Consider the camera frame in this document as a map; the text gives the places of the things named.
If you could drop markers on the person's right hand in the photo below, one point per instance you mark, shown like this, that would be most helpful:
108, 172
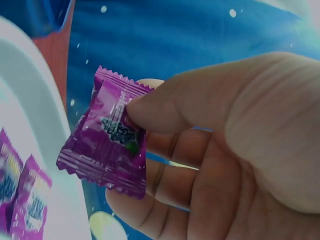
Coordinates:
250, 150

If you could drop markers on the person's right thumb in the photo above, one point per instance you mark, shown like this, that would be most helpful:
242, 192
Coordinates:
180, 105

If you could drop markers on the person's right fingers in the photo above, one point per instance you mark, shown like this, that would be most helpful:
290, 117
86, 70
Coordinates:
160, 207

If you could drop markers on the purple candy packet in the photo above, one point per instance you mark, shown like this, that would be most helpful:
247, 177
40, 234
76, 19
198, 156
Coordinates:
8, 170
110, 140
32, 202

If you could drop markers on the white plastic tray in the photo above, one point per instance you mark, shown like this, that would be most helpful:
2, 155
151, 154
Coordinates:
30, 105

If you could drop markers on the blue plastic container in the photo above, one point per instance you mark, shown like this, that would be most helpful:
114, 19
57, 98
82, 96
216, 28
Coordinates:
47, 15

